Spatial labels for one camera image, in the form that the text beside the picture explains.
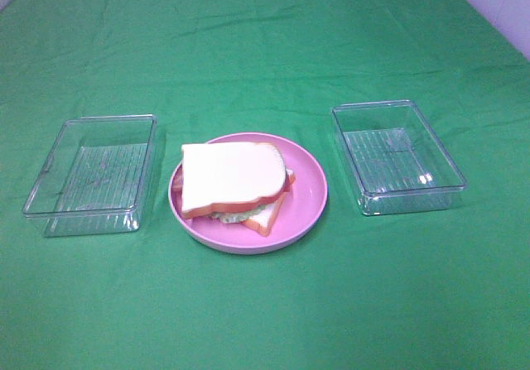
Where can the left clear plastic tray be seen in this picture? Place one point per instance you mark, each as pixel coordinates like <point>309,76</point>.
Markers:
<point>95,177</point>

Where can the green lettuce leaf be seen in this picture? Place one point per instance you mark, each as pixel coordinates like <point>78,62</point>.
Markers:
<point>237,217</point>

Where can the clear plastic tray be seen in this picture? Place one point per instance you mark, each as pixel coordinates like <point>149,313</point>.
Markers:
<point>95,177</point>
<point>395,162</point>

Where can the right clear plastic tray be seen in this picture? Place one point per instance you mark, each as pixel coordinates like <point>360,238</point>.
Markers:
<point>395,162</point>

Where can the bacon strip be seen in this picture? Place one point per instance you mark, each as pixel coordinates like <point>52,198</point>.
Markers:
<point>290,179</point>
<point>177,182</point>

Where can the bread slice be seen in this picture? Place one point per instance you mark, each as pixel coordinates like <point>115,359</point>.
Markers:
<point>262,223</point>
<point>230,177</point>

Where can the green tablecloth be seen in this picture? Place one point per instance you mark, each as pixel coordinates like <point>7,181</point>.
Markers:
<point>437,290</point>

